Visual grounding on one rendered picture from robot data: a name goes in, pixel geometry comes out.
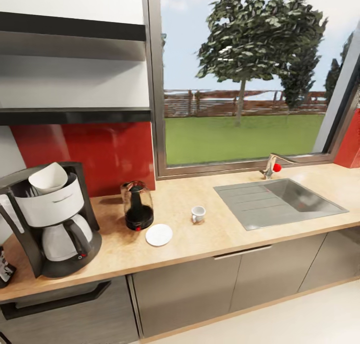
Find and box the electric kettle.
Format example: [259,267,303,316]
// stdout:
[123,181,154,231]

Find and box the paper coffee filter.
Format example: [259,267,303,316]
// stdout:
[28,162,67,195]

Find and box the coffee cup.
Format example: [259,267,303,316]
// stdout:
[191,206,206,223]

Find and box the saucer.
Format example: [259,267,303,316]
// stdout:
[145,224,173,246]

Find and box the bottle of coffee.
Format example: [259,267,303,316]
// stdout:
[0,246,17,289]

